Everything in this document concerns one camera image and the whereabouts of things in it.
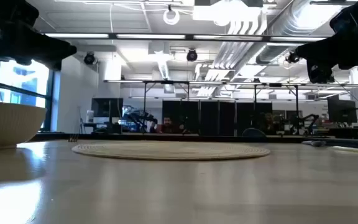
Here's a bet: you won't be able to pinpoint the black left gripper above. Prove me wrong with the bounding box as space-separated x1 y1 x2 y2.
0 0 77 72

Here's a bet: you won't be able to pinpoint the beige ribbed bowl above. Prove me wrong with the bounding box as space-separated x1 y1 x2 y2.
0 100 48 151

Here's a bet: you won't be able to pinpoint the large window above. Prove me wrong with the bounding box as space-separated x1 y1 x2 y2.
0 57 61 132

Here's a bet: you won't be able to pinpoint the black computer monitor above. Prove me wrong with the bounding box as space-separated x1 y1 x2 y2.
327 98 358 124
91 98 124 119

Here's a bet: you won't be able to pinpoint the person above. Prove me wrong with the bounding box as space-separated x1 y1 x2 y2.
260 112 277 135
156 116 180 134

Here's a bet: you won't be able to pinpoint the dark office chair back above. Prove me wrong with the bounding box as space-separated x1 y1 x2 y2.
241 128 267 138

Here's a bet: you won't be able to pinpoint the black overhead light bar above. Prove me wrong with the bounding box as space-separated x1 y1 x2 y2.
42 32 332 44

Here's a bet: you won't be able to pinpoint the black partition panels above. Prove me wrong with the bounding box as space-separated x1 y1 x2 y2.
162 100 273 137

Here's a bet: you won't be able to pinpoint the round woven straw placemat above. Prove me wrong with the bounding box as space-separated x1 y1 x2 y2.
71 140 272 162

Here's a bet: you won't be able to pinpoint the black round camera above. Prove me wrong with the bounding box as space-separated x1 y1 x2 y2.
83 52 97 66
186 49 199 62
285 50 301 64

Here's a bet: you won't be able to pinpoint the black background rig frame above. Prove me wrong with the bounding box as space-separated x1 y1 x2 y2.
253 82 300 135
142 80 190 134

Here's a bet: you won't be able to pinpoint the silver ventilation duct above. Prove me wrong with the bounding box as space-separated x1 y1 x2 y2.
255 0 334 65

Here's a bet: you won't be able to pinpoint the black aluminium table frame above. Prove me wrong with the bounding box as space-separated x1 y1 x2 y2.
29 133 358 151

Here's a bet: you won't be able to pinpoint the white coiled cable ring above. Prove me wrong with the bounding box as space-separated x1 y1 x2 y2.
162 7 181 26

